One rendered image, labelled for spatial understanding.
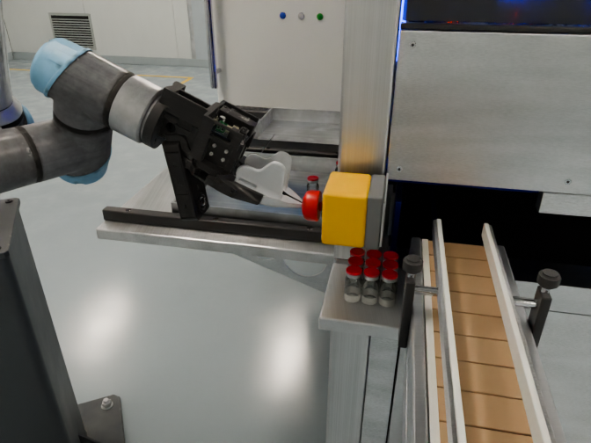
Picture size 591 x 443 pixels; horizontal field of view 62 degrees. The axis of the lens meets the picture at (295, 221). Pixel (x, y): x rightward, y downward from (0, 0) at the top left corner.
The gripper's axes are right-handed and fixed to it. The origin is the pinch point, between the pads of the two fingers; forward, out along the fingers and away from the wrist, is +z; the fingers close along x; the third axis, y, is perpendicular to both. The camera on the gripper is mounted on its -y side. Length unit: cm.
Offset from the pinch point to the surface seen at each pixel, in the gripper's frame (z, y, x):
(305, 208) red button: 1.8, 1.5, -1.9
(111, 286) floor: -51, -133, 101
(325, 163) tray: 3.2, -8.5, 37.4
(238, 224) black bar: -5.7, -13.1, 9.9
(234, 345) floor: 8, -106, 76
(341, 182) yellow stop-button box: 4.3, 6.2, -0.1
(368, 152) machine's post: 5.9, 9.2, 5.5
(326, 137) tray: 1, -12, 60
